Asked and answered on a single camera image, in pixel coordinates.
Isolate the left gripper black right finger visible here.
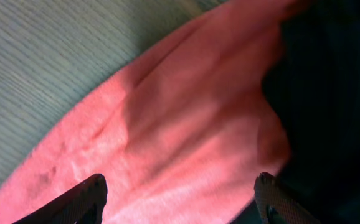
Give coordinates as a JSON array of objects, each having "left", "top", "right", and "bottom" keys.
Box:
[{"left": 254, "top": 172, "right": 321, "bottom": 224}]

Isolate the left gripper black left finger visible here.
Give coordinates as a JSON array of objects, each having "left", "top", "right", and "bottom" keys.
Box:
[{"left": 14, "top": 174, "right": 108, "bottom": 224}]

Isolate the red orange t-shirt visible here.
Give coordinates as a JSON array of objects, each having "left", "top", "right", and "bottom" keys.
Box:
[{"left": 0, "top": 0, "right": 301, "bottom": 223}]

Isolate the black t-shirt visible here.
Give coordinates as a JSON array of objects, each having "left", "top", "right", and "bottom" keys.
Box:
[{"left": 263, "top": 0, "right": 360, "bottom": 223}]

